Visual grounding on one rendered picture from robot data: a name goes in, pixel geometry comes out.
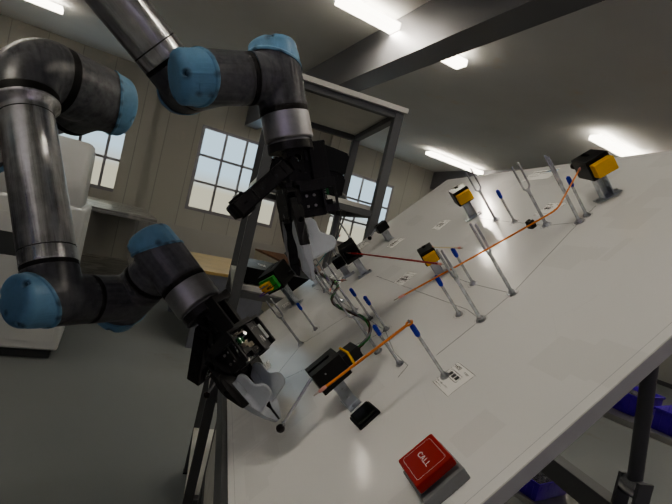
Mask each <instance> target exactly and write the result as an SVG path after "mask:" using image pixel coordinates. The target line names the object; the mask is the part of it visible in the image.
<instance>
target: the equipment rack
mask: <svg viewBox="0 0 672 504"><path fill-rule="evenodd" d="M302 75H303V81H304V87H305V93H306V99H307V105H308V111H309V115H310V121H311V126H312V129H315V130H318V131H321V132H325V133H328V134H331V135H335V136H338V137H341V138H345V139H348V140H351V145H350V150H349V154H348V156H349V160H348V164H347V169H346V173H345V175H343V176H344V179H345V184H344V188H343V193H344V194H345V195H346V196H347V193H348V189H349V185H350V180H351V176H352V172H353V168H354V164H355V159H356V155H357V151H358V147H359V143H360V141H361V140H363V139H365V138H367V137H369V136H371V135H373V134H375V133H377V132H379V131H381V130H383V129H385V128H387V127H389V126H390V128H389V132H388V136H387V141H386V145H385V149H384V153H383V157H382V161H381V166H380V170H379V174H378V178H377V182H376V186H375V191H374V195H373V199H372V203H371V206H369V205H365V204H361V203H357V202H354V201H350V200H346V198H345V197H344V196H343V195H342V196H340V198H338V201H339V207H340V210H341V216H340V222H341V218H342V217H343V216H344V213H345V211H346V215H345V217H354V218H368V220H367V224H366V228H365V232H364V236H363V240H364V239H366V238H367V237H368V236H370V235H371V234H372V232H373V231H374V226H375V225H376V224H378V221H379V217H380V213H381V209H382V204H383V200H384V196H385V192H386V188H387V184H388V180H389V175H390V171H391V167H392V163H393V159H394V155H395V151H396V146H397V142H398V138H399V134H400V130H401V126H402V122H403V117H404V116H405V115H407V114H408V111H409V109H408V108H405V107H402V106H399V105H396V104H393V103H390V102H387V101H384V100H381V99H378V98H375V97H372V96H369V95H366V94H363V93H360V92H357V91H354V90H351V89H348V88H345V87H342V86H339V85H336V84H333V83H330V82H327V81H324V80H321V79H318V78H315V77H312V76H309V75H306V74H303V73H302ZM267 146H268V145H267V144H265V140H264V135H263V129H262V130H261V134H260V139H259V143H258V148H257V152H256V156H255V161H254V165H253V169H252V174H251V178H250V182H249V187H248V188H250V187H251V186H252V185H253V184H254V183H255V182H257V181H258V180H259V179H260V178H261V177H262V176H264V175H265V174H266V173H267V172H268V171H269V169H270V165H271V160H272V157H271V156H269V155H268V150H267ZM261 204H262V200H261V201H260V202H259V203H258V204H257V205H256V206H255V207H256V208H255V209H254V210H253V211H252V213H251V214H250V215H249V216H246V217H245V218H244V219H242V218H241V222H240V226H239V231H238V235H237V239H236V244H235V248H234V252H233V257H232V261H231V265H230V270H229V274H228V279H227V283H226V287H225V289H228V291H229V292H230V293H231V295H232V296H231V297H230V298H229V299H228V300H227V301H228V302H229V303H230V305H231V306H232V307H233V309H234V310H235V311H236V312H237V308H238V303H239V299H240V298H245V299H250V300H255V301H261V302H265V301H267V302H268V303H272V301H271V300H270V298H272V300H273V301H274V303H275V304H276V303H277V302H279V301H280V300H282V299H283V298H282V297H286V296H285V295H284V294H283V292H282V291H281V290H278V291H276V292H274V293H272V294H270V295H269V294H268V295H264V294H262V295H264V296H262V295H261V293H263V292H262V290H260V288H259V287H260V286H259V285H257V284H252V283H249V284H248V283H244V277H245V273H246V269H247V264H248V260H249V256H250V251H251V247H252V243H253V238H254V234H255V230H256V225H257V221H258V217H259V212H260V208H261ZM340 210H336V211H330V213H328V214H332V215H334V217H333V221H332V226H331V230H330V234H329V235H332V236H335V232H336V228H337V224H338V220H339V215H340ZM339 227H340V223H339V225H338V229H337V233H336V236H335V239H336V238H337V235H338V231H339ZM363 240H362V241H363ZM245 290H247V291H245ZM250 291H252V292H250ZM256 292H257V293H256ZM260 295H261V296H262V297H259V296H260ZM271 295H273V296H271ZM276 296H278V297H276ZM272 304H273V303H272ZM213 383H214V381H213V379H212V378H210V379H208V380H206V381H204V383H203V388H202V392H201V397H200V401H199V405H198V410H197V414H196V418H195V423H194V427H193V431H192V436H191V440H190V445H189V449H188V453H187V458H186V462H185V466H184V469H183V474H187V477H186V484H185V491H184V497H183V501H182V504H197V502H198V501H193V499H194V500H198V498H199V493H200V489H201V485H202V480H203V476H204V472H205V467H206V463H207V459H208V454H209V450H210V446H211V441H212V437H213V433H214V429H210V425H211V421H212V416H213V412H214V408H215V403H217V396H218V388H217V386H216V384H215V386H214V387H213V389H212V390H211V392H210V397H209V398H205V397H204V393H205V392H208V391H209V389H210V388H211V386H212V385H213Z"/></svg>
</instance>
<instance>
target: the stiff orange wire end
mask: <svg viewBox="0 0 672 504"><path fill-rule="evenodd" d="M410 322H411V323H410V324H408V323H409V322H408V321H407V322H406V323H405V325H404V326H403V327H401V328H400V329H399V330H397V331H396V332H395V333H393V334H392V335H391V336H390V337H388V338H387V339H386V340H384V341H383V342H382V343H380V344H379V345H378V346H376V347H375V348H374V349H372V350H371V351H370V352H368V353H367V354H366V355H364V356H363V357H362V358H360V359H359V360H358V361H357V362H355V363H354V364H353V365H351V366H350V367H349V368H347V369H346V370H345V371H343V372H342V373H341V374H339V375H338V376H337V377H335V378H334V379H333V380H331V381H330V382H329V383H327V384H326V385H324V386H323V387H321V388H320V389H319V390H318V392H317V393H315V394H314V395H313V396H315V395H317V394H318V393H321V392H323V391H324V390H325V389H327V387H328V386H330V385H331V384H332V383H334V382H335V381H336V380H338V379H339V378H340V377H342V376H343V375H344V374H346V373H347V372H348V371H349V370H351V369H352V368H353V367H355V366H356V365H357V364H359V363H360V362H361V361H363V360H364V359H365V358H367V357H368V356H369V355H371V354H372V353H373V352H375V351H376V350H377V349H378V348H380V347H381V346H382V345H384V344H385V343H386V342H388V341H389V340H390V339H392V338H393V337H394V336H396V335H397V334H398V333H400V332H401V331H402V330H404V329H405V328H406V327H408V326H411V325H412V324H413V320H410Z"/></svg>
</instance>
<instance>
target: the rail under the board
mask: <svg viewBox="0 0 672 504"><path fill-rule="evenodd" d="M213 504H228V464H227V398H226V397H225V396H224V395H223V394H222V393H221V392H220V391H219V389H218V396H217V421H216V445H215V470H214V495H213Z"/></svg>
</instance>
